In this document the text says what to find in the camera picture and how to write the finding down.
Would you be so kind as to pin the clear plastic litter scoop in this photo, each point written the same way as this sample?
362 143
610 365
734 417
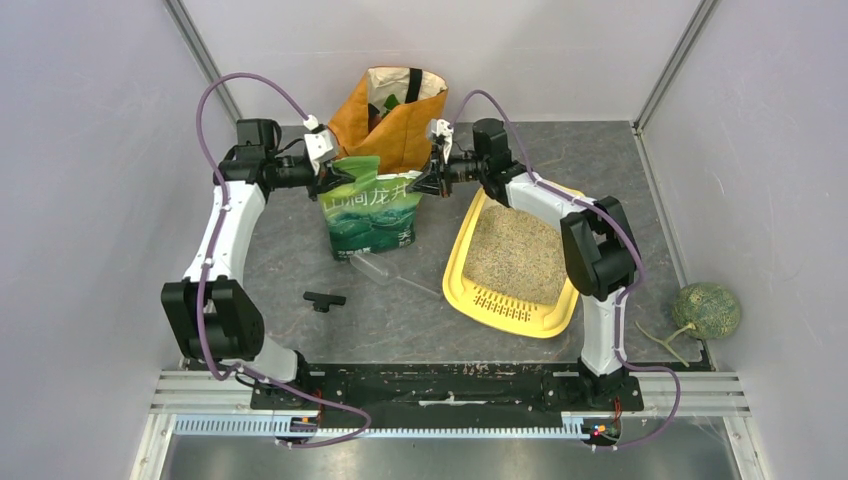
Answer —
384 272

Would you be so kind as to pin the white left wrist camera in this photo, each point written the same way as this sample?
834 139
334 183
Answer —
321 143

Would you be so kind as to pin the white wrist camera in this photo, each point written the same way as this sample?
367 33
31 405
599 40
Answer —
321 143
440 134

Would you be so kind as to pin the black bag clip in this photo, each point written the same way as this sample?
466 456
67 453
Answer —
322 302

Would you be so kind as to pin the orange paper shopping bag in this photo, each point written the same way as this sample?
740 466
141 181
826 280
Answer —
387 115

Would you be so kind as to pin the yellow litter box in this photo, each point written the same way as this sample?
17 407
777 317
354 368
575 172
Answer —
506 271

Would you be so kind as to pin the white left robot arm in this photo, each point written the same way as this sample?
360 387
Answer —
211 315

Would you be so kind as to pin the aluminium slotted rail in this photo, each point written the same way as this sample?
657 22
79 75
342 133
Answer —
279 426

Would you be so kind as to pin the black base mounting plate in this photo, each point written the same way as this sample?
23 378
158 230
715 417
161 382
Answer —
453 395

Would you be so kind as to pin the green netted melon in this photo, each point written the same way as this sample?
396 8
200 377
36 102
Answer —
703 311

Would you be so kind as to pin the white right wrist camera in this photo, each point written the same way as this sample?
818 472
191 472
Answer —
440 134

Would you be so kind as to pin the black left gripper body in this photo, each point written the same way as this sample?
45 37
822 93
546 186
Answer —
310 179

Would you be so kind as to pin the green cat litter bag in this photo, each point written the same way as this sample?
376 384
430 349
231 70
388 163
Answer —
375 213

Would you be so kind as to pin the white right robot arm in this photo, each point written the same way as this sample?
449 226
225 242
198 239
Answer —
599 252

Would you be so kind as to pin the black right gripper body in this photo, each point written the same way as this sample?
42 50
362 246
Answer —
456 170

